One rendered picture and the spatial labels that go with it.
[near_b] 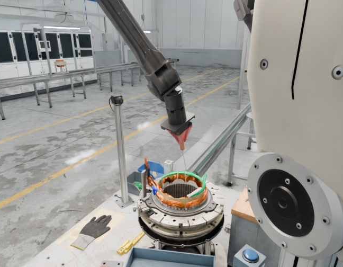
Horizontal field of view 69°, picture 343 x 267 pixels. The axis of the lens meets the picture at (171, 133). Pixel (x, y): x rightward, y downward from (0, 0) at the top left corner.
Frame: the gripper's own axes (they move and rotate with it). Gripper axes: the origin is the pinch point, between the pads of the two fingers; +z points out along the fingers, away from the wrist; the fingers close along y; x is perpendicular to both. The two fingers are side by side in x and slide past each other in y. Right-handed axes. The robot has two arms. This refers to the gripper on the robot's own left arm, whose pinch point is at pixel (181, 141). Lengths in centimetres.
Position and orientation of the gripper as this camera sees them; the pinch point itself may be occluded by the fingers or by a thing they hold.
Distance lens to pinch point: 84.4
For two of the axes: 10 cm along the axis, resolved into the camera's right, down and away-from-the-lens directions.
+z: 1.7, 7.7, 6.2
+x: 7.3, 3.2, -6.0
